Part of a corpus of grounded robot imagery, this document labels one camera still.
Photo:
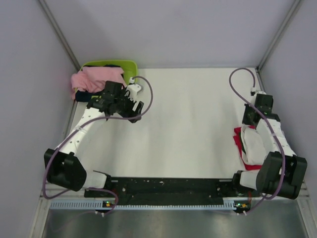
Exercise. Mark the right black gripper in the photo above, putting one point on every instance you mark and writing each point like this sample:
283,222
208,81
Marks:
245,120

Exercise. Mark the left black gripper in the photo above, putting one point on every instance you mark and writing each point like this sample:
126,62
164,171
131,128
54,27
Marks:
130,112

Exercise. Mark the white and green t-shirt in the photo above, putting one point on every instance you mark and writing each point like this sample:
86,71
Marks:
253,151

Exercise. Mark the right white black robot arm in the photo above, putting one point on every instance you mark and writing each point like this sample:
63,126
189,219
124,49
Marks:
271,166

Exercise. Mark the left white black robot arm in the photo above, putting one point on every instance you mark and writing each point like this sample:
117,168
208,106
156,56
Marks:
66,166

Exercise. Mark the pink t-shirt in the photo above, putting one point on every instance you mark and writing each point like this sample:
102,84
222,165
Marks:
93,79

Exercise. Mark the navy blue t-shirt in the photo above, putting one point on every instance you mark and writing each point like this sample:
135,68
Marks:
85,96

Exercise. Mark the lime green plastic basin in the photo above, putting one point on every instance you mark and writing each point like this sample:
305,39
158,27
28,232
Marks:
130,67

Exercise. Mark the folded red t-shirt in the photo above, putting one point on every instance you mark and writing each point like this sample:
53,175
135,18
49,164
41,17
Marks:
239,144

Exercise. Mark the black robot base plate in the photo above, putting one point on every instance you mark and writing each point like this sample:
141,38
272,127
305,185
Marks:
173,190

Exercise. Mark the grey slotted cable duct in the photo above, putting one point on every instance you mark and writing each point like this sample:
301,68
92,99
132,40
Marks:
107,204

